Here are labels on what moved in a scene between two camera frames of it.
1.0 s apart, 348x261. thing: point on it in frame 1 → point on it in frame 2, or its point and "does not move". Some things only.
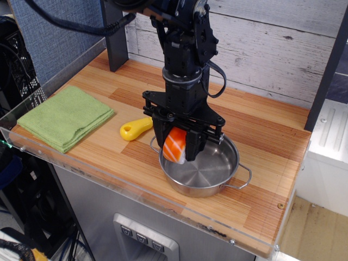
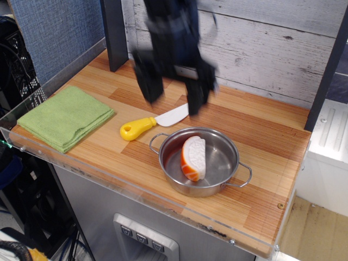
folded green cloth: x=55 y=120 does not move
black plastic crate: x=19 y=85 does not move
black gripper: x=187 y=103 → x=178 y=49
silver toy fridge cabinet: x=119 y=228 does not move
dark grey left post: x=116 y=43 does not move
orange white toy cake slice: x=174 y=145 → x=193 y=158
